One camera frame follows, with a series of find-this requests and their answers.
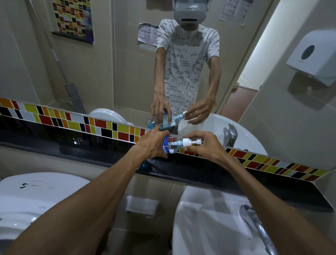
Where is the person's left forearm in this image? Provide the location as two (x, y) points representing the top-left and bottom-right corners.
(5, 146), (143, 255)

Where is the large wall mirror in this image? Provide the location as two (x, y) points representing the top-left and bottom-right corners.
(0, 0), (336, 172)

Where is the white paper towel dispenser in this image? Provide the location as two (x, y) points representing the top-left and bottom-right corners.
(286, 29), (336, 87)

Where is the person's right forearm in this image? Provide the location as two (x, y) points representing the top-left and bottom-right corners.
(222, 158), (336, 255)

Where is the white sink basin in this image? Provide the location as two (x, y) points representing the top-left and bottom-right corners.
(172, 185), (280, 255)

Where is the clear bottle with blue label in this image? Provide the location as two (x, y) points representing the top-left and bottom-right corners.
(161, 134), (185, 154)

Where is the person's left hand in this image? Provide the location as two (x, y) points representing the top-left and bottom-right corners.
(134, 126), (171, 160)

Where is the white pump dispenser head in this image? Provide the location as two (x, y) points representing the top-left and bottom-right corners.
(182, 138), (203, 147)

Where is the person's right hand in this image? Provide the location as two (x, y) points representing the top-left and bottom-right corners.
(184, 131), (229, 168)

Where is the chrome faucet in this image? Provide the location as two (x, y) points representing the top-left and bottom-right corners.
(238, 204), (279, 255)

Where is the black stone ledge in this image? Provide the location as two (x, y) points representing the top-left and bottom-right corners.
(0, 113), (334, 212)

